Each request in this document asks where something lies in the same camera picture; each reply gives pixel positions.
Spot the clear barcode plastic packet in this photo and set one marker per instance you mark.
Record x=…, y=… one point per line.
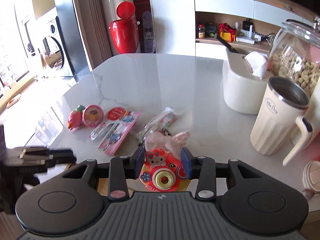
x=159, y=123

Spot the red hello kitty toy camera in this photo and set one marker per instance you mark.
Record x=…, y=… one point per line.
x=162, y=172

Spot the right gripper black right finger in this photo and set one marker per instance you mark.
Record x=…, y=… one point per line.
x=203, y=169

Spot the cream mug lid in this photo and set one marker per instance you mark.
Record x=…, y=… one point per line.
x=311, y=179

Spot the pink card package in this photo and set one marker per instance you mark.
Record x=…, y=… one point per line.
x=113, y=139

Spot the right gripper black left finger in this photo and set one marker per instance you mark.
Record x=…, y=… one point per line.
x=123, y=168

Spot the small brown jar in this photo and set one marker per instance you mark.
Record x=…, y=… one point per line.
x=201, y=31

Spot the red trash bin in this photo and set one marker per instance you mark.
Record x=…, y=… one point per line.
x=124, y=31

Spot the pink round tin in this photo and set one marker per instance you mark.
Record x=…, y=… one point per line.
x=92, y=116

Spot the red hawthorn snack packet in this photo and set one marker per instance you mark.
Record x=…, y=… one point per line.
x=110, y=118

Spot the glass jar of nuts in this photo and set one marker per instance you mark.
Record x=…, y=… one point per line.
x=294, y=53

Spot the red yellow bag on shelf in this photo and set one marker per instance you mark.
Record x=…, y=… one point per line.
x=227, y=32

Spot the white washing machine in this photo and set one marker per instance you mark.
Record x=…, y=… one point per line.
x=43, y=37

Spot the white round tissue container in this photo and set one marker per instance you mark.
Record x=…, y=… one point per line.
x=242, y=91

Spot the black paper bag on shelf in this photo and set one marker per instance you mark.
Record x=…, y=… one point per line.
x=248, y=27

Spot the cream ribbed mug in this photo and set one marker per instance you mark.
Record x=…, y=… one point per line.
x=283, y=109

